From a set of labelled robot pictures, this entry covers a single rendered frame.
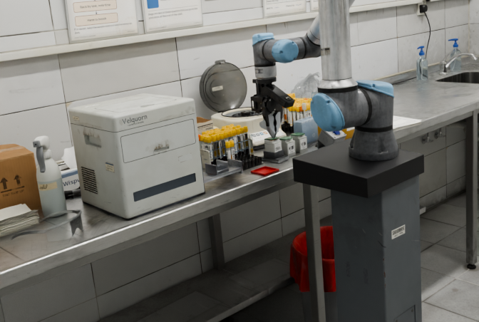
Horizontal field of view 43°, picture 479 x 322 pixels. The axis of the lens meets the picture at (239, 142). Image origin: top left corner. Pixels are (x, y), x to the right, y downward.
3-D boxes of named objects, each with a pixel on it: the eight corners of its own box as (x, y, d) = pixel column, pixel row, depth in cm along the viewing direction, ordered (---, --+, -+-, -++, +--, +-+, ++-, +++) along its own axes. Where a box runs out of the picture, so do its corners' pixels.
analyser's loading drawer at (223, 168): (193, 189, 186) (191, 174, 185) (180, 186, 191) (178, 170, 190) (243, 172, 199) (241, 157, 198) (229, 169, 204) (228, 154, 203)
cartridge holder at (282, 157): (278, 163, 213) (277, 153, 212) (259, 160, 219) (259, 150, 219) (289, 159, 217) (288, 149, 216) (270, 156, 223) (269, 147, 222)
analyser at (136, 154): (127, 221, 170) (112, 116, 163) (80, 202, 190) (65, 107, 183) (212, 191, 190) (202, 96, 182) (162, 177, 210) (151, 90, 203)
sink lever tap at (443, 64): (473, 76, 355) (473, 53, 352) (437, 75, 373) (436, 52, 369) (487, 71, 366) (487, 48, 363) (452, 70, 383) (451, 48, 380)
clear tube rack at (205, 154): (210, 170, 212) (208, 150, 210) (193, 166, 220) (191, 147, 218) (253, 157, 225) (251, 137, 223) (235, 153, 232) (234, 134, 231)
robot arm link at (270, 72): (280, 64, 211) (264, 68, 205) (281, 77, 212) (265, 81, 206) (264, 63, 216) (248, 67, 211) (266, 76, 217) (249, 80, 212)
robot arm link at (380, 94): (402, 123, 186) (403, 79, 182) (368, 131, 179) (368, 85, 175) (374, 116, 196) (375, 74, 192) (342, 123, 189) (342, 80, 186)
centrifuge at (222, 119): (245, 153, 231) (242, 122, 228) (207, 141, 255) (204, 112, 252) (296, 140, 243) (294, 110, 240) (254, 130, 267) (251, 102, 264)
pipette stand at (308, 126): (306, 148, 230) (304, 122, 227) (291, 147, 234) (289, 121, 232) (321, 142, 237) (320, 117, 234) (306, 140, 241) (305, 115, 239)
